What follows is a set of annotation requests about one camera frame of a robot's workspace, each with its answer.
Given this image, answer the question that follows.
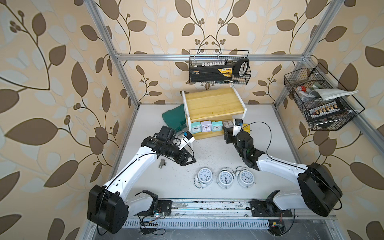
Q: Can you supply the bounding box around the clear square alarm clock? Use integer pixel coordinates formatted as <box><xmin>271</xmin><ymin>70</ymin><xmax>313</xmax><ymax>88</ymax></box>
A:
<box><xmin>223</xmin><ymin>121</ymin><xmax>234</xmax><ymax>131</ymax></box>

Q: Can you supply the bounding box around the teal square alarm clock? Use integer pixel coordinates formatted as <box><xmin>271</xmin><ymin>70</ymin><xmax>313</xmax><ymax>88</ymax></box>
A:
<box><xmin>191</xmin><ymin>122</ymin><xmax>202</xmax><ymax>135</ymax></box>

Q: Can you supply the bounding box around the white square alarm clock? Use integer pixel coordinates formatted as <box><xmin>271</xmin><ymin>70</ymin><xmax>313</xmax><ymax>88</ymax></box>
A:
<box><xmin>201</xmin><ymin>121</ymin><xmax>212</xmax><ymax>133</ymax></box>

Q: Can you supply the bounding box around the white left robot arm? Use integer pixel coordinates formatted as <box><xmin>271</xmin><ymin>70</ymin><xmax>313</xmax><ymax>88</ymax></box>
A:
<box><xmin>87</xmin><ymin>126</ymin><xmax>196</xmax><ymax>234</ymax></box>

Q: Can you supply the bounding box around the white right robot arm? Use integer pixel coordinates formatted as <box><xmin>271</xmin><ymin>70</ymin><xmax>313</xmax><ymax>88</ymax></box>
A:
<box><xmin>224</xmin><ymin>127</ymin><xmax>343</xmax><ymax>217</ymax></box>

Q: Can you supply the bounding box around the wooden two-tier shelf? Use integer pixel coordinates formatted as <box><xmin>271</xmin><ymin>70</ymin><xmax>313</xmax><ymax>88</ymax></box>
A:
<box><xmin>182</xmin><ymin>85</ymin><xmax>247</xmax><ymax>132</ymax></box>

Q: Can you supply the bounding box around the yellow power socket cube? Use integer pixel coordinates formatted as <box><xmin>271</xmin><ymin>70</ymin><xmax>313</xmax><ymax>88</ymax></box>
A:
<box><xmin>243</xmin><ymin>124</ymin><xmax>252</xmax><ymax>133</ymax></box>

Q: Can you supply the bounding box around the metal pipe fitting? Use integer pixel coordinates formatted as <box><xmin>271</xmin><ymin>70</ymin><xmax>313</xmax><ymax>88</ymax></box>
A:
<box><xmin>159</xmin><ymin>159</ymin><xmax>167</xmax><ymax>169</ymax></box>

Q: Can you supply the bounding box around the green plastic case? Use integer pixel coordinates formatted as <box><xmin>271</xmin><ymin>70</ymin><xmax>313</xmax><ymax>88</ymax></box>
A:
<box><xmin>162</xmin><ymin>104</ymin><xmax>187</xmax><ymax>132</ymax></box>

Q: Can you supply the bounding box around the white round clock right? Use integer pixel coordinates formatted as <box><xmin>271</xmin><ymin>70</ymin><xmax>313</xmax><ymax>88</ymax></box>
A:
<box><xmin>235</xmin><ymin>166</ymin><xmax>255</xmax><ymax>189</ymax></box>

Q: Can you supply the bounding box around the white round clock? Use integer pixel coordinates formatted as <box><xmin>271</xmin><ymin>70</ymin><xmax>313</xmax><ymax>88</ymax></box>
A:
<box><xmin>235</xmin><ymin>166</ymin><xmax>255</xmax><ymax>189</ymax></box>
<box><xmin>194</xmin><ymin>168</ymin><xmax>213</xmax><ymax>189</ymax></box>
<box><xmin>217</xmin><ymin>169</ymin><xmax>235</xmax><ymax>189</ymax></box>

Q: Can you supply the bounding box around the white round clock middle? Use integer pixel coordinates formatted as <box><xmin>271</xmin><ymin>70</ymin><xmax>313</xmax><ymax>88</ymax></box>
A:
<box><xmin>217</xmin><ymin>169</ymin><xmax>235</xmax><ymax>189</ymax></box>

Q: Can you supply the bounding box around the white round clock left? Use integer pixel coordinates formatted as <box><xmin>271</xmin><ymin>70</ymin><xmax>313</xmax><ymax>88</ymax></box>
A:
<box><xmin>194</xmin><ymin>168</ymin><xmax>213</xmax><ymax>189</ymax></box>

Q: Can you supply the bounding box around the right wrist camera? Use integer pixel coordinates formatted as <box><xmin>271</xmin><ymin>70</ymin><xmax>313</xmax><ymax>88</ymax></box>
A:
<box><xmin>233</xmin><ymin>119</ymin><xmax>243</xmax><ymax>137</ymax></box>

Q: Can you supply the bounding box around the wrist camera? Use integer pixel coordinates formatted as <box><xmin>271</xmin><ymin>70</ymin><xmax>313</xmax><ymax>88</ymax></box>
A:
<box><xmin>233</xmin><ymin>119</ymin><xmax>243</xmax><ymax>137</ymax></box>
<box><xmin>179</xmin><ymin>132</ymin><xmax>195</xmax><ymax>150</ymax></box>

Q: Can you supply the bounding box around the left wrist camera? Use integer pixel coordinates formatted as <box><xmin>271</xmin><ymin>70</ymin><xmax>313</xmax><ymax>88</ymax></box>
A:
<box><xmin>179</xmin><ymin>132</ymin><xmax>195</xmax><ymax>150</ymax></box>

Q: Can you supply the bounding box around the metal rail base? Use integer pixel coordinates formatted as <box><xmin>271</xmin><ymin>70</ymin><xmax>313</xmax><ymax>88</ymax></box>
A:
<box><xmin>122</xmin><ymin>199</ymin><xmax>336</xmax><ymax>230</ymax></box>

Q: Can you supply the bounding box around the black wire basket back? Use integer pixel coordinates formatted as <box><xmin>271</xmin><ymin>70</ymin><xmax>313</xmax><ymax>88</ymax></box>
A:
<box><xmin>189</xmin><ymin>49</ymin><xmax>252</xmax><ymax>85</ymax></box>

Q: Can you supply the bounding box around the black wire basket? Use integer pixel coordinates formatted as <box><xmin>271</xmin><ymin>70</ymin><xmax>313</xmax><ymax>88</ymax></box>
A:
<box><xmin>284</xmin><ymin>63</ymin><xmax>365</xmax><ymax>131</ymax></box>
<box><xmin>189</xmin><ymin>49</ymin><xmax>252</xmax><ymax>85</ymax></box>

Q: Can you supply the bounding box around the black wire basket right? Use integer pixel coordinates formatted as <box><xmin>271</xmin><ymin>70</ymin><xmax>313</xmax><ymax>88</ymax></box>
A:
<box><xmin>284</xmin><ymin>63</ymin><xmax>365</xmax><ymax>131</ymax></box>

